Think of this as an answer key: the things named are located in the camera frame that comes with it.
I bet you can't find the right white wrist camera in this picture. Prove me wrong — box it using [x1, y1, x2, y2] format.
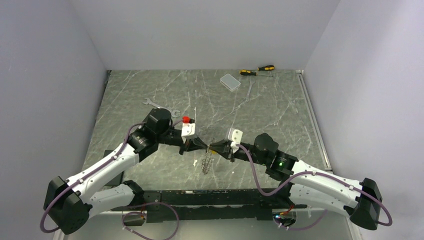
[225, 127, 243, 154]

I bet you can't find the small silver wrench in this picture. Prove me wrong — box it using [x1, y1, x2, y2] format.
[243, 79, 256, 103]

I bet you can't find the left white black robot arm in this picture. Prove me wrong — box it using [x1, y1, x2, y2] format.
[39, 108, 208, 235]

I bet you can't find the white plastic box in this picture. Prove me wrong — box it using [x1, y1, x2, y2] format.
[220, 73, 241, 92]

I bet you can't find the yellow black screwdriver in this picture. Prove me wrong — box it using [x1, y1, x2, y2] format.
[239, 69, 273, 77]
[257, 65, 275, 71]

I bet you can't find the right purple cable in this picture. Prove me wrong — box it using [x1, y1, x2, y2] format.
[231, 142, 393, 232]

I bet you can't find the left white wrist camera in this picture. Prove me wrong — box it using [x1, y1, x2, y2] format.
[181, 116, 198, 140]

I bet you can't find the yellow black screwdriver front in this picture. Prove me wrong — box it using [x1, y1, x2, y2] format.
[239, 69, 273, 77]

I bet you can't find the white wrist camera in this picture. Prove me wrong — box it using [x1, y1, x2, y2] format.
[225, 127, 243, 154]
[181, 116, 198, 140]

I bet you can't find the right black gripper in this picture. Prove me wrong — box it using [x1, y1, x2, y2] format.
[209, 138, 268, 166]

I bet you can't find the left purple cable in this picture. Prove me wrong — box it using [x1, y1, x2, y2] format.
[39, 119, 180, 240]

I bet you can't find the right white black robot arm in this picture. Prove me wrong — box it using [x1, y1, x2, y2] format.
[209, 133, 387, 230]

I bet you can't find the purple cable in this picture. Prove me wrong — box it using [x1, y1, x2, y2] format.
[231, 142, 393, 232]
[39, 119, 180, 240]

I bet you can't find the large silver combination wrench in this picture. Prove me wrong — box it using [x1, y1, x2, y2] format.
[143, 97, 181, 118]

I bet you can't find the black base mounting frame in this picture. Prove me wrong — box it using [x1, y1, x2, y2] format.
[110, 180, 307, 223]

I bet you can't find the yellow black screwdriver rear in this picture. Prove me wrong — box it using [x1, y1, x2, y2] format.
[257, 65, 275, 71]

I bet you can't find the aluminium rail frame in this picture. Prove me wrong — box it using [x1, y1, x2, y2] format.
[52, 187, 362, 240]

